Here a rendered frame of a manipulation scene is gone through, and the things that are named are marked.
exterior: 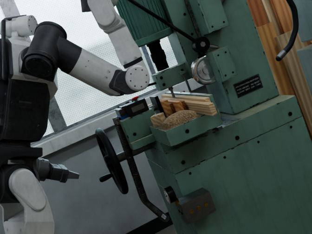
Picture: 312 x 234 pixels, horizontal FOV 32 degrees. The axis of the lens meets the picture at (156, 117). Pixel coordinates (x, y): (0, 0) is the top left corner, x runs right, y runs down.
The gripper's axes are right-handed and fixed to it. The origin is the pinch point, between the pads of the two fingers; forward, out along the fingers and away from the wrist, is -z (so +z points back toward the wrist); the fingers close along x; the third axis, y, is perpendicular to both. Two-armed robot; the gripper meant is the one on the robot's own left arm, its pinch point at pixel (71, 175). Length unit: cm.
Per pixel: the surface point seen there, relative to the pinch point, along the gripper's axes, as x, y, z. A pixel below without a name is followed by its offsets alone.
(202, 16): 26, 74, -27
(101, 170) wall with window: -107, -16, -51
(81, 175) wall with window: -107, -22, -39
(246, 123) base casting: 36, 39, -52
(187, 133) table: 45, 31, -24
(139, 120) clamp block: 19.9, 29.5, -14.7
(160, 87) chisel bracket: 12, 44, -23
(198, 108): 41, 40, -27
